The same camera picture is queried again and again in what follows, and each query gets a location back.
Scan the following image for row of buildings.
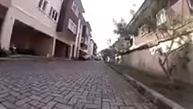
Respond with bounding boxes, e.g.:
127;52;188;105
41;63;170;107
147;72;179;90
77;20;101;60

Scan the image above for brick paved road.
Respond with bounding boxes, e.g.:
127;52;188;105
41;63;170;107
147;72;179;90
0;51;185;109

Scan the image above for grey concrete pavement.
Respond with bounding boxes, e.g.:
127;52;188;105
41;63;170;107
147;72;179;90
0;51;68;69

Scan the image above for long pale boundary wall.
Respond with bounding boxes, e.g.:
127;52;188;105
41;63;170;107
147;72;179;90
116;24;193;87

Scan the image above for leafy tree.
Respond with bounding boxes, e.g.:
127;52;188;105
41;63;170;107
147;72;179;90
100;15;136;65

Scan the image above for dark purple building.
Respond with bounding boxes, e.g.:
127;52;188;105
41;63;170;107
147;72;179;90
53;0;87;60

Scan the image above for dark ground strip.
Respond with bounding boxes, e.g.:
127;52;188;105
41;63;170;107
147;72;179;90
108;63;193;109

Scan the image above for beige building with carport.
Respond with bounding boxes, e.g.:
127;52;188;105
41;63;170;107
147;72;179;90
0;0;66;60

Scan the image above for pale building behind wall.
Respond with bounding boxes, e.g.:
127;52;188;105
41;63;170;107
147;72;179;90
124;0;193;57

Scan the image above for white car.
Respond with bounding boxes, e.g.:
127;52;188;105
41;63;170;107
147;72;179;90
79;52;93;62

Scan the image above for bare branching tree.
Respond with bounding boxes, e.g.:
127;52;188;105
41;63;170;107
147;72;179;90
134;3;193;85

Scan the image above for concrete kerb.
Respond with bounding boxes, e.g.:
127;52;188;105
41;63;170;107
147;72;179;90
103;62;193;109

